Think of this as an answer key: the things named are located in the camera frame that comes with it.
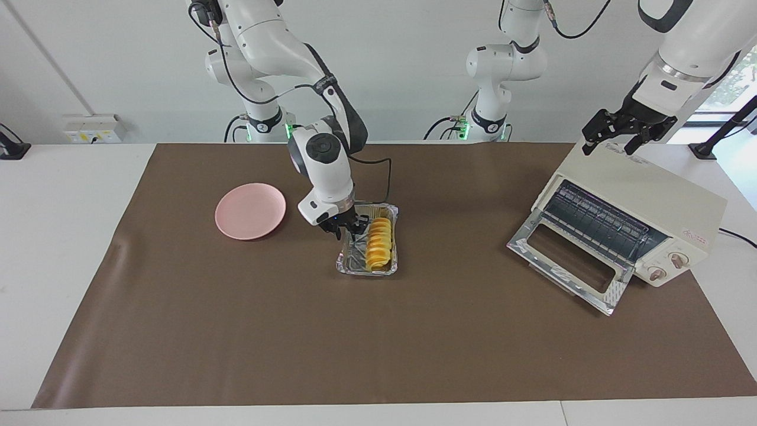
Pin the black desk clamp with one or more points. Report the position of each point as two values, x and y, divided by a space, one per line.
12 148

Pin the large cream oven knob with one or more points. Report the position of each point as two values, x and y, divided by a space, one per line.
679 259

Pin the black angled stand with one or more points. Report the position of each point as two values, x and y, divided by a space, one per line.
724 127

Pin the cream toaster oven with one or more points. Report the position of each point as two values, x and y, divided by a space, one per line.
662 195

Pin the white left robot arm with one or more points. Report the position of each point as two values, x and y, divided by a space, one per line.
698 41

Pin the window with greenery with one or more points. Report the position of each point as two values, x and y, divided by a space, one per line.
739 83

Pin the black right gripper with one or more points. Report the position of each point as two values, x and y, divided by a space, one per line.
337 216

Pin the pink round plate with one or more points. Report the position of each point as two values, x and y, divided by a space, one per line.
250 211

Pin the aluminium foil tray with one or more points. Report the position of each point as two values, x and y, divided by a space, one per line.
352 260

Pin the small cream oven knob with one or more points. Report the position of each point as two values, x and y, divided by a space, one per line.
656 273

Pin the sliced golden bread loaf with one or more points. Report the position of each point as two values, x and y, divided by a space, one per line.
379 245

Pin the white wall socket box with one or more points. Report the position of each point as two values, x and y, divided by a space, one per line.
94 127

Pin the brown table mat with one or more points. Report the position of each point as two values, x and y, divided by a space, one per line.
378 331

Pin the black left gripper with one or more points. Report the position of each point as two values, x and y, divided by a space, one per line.
636 118

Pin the glass oven door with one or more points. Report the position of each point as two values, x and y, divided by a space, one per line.
615 293

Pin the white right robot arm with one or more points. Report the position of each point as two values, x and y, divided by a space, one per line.
278 41

